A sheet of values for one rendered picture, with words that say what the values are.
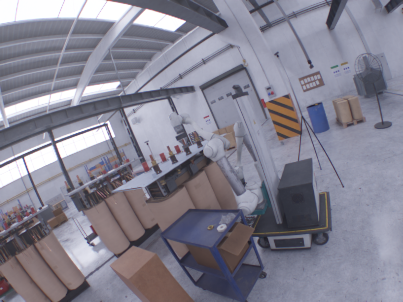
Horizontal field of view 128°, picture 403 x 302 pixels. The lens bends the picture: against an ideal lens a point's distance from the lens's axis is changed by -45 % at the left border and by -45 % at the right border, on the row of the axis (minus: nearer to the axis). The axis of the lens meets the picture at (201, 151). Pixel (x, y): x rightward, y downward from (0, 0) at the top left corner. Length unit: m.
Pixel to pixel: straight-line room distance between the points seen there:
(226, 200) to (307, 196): 1.36
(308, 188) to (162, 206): 1.44
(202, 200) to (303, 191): 1.23
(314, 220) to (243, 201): 0.77
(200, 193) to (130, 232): 1.78
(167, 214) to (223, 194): 1.01
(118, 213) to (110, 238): 0.48
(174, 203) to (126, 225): 1.73
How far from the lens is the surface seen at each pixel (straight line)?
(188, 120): 1.99
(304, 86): 14.72
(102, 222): 3.28
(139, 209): 3.62
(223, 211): 1.60
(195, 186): 2.21
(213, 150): 1.48
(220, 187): 2.63
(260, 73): 6.68
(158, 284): 1.53
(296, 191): 1.73
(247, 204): 1.61
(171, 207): 1.94
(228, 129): 8.67
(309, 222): 1.95
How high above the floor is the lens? 1.64
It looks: 8 degrees down
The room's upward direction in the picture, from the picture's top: 23 degrees counter-clockwise
